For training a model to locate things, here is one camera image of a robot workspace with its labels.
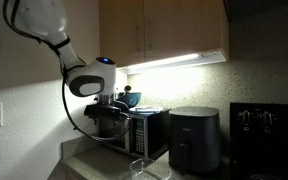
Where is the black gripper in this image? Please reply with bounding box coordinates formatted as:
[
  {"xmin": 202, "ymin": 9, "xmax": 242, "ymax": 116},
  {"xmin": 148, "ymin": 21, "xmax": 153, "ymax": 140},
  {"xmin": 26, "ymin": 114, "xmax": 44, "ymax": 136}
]
[{"xmin": 98, "ymin": 118, "xmax": 128, "ymax": 139}]

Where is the microwave door with steel handle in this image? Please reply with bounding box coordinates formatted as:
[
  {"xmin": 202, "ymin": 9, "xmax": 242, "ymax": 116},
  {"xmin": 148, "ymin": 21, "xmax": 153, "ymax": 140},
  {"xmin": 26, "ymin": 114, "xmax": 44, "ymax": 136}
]
[{"xmin": 98, "ymin": 114, "xmax": 134, "ymax": 155}]

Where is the black steel microwave body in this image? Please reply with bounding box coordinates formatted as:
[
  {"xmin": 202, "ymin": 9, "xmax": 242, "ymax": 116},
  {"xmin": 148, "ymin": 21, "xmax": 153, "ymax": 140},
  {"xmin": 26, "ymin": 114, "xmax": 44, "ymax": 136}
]
[{"xmin": 97, "ymin": 107, "xmax": 172, "ymax": 160}]

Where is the blue bowl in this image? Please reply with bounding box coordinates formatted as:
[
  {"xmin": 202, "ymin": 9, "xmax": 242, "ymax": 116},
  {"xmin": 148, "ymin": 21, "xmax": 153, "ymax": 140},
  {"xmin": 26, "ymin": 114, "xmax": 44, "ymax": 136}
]
[{"xmin": 117, "ymin": 91, "xmax": 143, "ymax": 108}]

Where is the light blue plate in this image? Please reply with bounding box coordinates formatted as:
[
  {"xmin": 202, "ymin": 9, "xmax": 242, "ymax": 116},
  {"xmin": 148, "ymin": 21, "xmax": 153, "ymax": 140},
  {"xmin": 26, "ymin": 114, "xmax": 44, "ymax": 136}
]
[{"xmin": 129, "ymin": 105, "xmax": 164, "ymax": 115}]

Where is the clear glass container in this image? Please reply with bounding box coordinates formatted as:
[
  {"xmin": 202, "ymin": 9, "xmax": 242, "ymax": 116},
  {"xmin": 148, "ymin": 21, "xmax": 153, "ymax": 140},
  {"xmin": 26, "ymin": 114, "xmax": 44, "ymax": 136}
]
[{"xmin": 128, "ymin": 157, "xmax": 173, "ymax": 180}]

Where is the black air fryer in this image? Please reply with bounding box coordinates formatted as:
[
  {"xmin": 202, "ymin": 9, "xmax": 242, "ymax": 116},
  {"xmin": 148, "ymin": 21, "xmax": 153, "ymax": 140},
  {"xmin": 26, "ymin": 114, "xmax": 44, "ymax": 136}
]
[{"xmin": 168, "ymin": 105, "xmax": 222, "ymax": 176}]

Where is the black stove knob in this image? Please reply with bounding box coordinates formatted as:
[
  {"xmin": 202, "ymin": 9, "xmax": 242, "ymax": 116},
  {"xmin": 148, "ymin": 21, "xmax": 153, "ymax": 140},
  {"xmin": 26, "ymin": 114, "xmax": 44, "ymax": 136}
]
[
  {"xmin": 257, "ymin": 109, "xmax": 277, "ymax": 132},
  {"xmin": 237, "ymin": 109, "xmax": 254, "ymax": 130}
]

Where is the black electric stove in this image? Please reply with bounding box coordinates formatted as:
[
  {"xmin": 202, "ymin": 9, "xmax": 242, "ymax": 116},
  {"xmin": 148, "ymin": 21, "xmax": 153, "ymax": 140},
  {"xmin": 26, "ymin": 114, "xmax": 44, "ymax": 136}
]
[{"xmin": 229, "ymin": 102, "xmax": 288, "ymax": 180}]

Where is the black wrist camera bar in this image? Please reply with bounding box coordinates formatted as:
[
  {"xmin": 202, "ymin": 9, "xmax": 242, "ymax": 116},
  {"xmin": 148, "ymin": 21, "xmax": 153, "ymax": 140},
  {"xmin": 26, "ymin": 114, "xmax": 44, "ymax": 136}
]
[{"xmin": 83, "ymin": 103, "xmax": 132, "ymax": 122}]

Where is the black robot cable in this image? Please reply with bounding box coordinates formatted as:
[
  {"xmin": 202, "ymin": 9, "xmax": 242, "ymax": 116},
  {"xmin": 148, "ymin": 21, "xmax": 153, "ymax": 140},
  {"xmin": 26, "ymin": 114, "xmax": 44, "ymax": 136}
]
[{"xmin": 2, "ymin": 0, "xmax": 132, "ymax": 144}]

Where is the metal cabinet handle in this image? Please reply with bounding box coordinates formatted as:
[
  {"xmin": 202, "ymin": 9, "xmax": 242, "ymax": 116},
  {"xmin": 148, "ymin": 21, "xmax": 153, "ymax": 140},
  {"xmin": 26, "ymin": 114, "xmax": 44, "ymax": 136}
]
[{"xmin": 146, "ymin": 20, "xmax": 154, "ymax": 54}]

